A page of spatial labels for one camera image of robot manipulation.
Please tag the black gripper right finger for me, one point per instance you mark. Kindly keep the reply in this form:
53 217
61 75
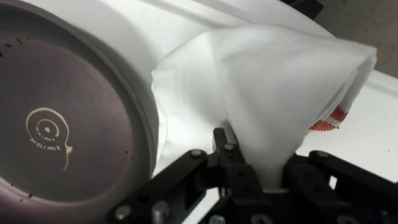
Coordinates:
323 176

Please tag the black frying pan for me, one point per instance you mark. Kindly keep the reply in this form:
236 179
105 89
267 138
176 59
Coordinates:
82 82

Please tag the white plastic tray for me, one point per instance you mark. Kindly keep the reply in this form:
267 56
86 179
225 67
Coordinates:
373 132

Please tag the black workbench table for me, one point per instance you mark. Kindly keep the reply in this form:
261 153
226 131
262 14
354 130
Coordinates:
304 5

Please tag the white towel with red stripe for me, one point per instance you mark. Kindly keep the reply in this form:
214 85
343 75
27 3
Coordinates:
265 91

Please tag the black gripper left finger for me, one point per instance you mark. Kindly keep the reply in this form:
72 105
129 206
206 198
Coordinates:
231 166

